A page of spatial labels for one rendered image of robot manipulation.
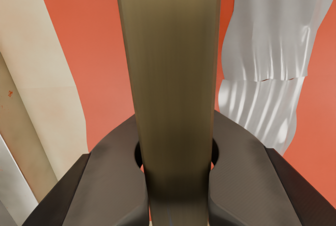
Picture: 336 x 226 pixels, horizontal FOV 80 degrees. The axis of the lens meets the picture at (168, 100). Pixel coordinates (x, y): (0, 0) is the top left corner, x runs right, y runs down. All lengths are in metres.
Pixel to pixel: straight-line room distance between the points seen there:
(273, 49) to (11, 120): 0.23
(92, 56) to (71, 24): 0.03
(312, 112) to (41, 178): 0.28
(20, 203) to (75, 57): 0.16
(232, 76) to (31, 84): 0.18
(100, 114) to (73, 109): 0.03
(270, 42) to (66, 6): 0.16
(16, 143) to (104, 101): 0.08
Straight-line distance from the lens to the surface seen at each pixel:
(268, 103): 0.20
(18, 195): 0.27
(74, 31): 0.18
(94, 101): 0.20
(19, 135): 0.23
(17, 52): 0.21
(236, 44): 0.17
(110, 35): 0.17
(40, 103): 0.22
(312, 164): 0.28
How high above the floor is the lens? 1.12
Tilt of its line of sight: 62 degrees down
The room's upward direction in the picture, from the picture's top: 178 degrees counter-clockwise
